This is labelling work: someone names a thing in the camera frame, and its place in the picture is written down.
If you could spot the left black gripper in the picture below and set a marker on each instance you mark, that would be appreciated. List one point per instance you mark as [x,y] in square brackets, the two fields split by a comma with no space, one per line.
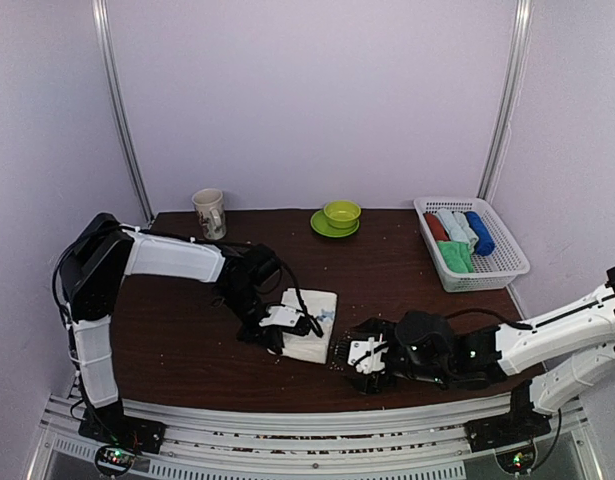
[270,337]

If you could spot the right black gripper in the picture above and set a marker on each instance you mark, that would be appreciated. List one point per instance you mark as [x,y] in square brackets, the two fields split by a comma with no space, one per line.
[375,327]

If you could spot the green microfiber towel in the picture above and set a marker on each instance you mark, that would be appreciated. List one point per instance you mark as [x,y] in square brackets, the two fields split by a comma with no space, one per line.
[456,256]

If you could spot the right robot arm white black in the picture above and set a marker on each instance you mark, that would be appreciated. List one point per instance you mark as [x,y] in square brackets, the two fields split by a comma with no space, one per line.
[424,347]

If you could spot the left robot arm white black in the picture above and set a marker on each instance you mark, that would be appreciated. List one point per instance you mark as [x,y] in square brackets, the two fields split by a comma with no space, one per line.
[91,271]

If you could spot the rolled red towel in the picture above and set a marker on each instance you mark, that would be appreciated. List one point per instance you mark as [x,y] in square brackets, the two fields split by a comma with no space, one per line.
[436,228]

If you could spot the green cup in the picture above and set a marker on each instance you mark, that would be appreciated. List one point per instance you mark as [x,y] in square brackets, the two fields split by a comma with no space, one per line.
[342,213]

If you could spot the green saucer plate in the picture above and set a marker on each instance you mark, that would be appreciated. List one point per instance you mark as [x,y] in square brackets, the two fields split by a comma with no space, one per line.
[320,225]

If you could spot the patterned ceramic mug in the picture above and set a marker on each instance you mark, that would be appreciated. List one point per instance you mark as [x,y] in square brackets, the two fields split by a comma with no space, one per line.
[209,206]

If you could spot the rolled light blue towel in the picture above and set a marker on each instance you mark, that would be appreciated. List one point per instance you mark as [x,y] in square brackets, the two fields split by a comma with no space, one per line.
[457,227]

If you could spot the white plastic basket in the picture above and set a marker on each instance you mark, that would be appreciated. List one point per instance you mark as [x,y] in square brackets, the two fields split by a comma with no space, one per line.
[492,272]

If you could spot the rolled dark blue towel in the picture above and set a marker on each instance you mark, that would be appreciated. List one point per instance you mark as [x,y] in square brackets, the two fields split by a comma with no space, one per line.
[485,244]

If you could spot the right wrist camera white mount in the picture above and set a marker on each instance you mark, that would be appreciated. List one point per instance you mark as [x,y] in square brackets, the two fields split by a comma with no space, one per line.
[364,356]

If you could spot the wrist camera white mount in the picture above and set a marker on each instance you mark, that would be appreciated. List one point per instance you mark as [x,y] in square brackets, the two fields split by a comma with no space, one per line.
[291,320]
[364,356]

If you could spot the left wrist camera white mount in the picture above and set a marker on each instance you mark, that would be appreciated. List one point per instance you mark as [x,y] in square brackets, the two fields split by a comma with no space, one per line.
[291,320]

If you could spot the aluminium front rail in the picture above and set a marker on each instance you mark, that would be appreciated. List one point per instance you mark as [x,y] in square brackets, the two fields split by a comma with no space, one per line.
[407,443]

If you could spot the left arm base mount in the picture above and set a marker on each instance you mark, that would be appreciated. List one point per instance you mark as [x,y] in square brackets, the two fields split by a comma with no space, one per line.
[139,435]

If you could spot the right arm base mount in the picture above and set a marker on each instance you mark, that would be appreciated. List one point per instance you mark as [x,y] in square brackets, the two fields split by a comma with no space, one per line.
[501,431]

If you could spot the right aluminium frame post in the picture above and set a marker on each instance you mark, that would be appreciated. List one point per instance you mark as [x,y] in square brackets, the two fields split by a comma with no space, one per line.
[514,72]

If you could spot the aluminium frame post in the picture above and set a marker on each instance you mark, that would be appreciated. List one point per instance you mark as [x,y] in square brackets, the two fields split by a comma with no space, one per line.
[514,72]
[105,42]

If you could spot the left aluminium frame post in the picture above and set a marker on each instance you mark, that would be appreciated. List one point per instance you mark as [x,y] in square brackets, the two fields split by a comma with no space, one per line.
[105,42]

